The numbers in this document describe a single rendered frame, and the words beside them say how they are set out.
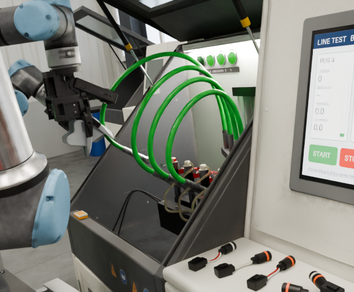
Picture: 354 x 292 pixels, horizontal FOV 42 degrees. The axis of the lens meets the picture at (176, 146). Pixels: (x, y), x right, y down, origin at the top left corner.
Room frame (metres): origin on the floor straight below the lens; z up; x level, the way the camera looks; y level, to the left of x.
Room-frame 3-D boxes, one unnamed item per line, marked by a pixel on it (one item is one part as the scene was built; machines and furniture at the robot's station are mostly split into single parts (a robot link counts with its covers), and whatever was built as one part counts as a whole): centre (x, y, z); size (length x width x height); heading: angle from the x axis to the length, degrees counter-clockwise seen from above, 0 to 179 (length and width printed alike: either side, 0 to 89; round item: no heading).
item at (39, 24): (0.97, 0.25, 1.51); 0.11 x 0.11 x 0.08; 85
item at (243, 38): (1.46, -0.21, 1.43); 0.54 x 0.03 x 0.02; 29
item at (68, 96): (1.07, 0.23, 1.36); 0.09 x 0.08 x 0.12; 119
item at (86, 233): (1.21, 0.22, 0.87); 0.62 x 0.04 x 0.16; 29
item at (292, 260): (0.79, -0.14, 0.99); 0.12 x 0.02 x 0.02; 129
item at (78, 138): (1.05, 0.22, 1.25); 0.06 x 0.03 x 0.09; 119
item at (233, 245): (0.90, -0.04, 0.99); 0.12 x 0.02 x 0.02; 127
